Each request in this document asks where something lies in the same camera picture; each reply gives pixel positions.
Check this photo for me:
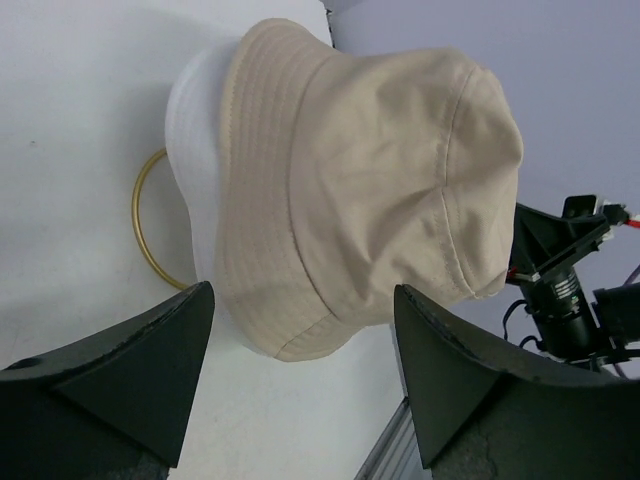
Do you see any gold wire hat stand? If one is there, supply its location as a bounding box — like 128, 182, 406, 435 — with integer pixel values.
131, 147, 189, 290

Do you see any aluminium mounting rail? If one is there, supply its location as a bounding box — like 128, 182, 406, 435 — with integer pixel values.
354, 397, 421, 480

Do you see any beige bucket hat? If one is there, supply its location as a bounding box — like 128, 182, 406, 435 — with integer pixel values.
215, 19, 523, 362

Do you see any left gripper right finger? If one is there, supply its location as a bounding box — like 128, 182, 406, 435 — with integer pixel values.
394, 285, 639, 470

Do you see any white bucket hat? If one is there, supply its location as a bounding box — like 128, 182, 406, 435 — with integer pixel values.
163, 42, 281, 361

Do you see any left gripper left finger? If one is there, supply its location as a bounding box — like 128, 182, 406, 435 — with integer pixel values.
1, 282, 215, 468

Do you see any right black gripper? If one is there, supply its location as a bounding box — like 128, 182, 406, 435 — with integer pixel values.
507, 195, 615, 286

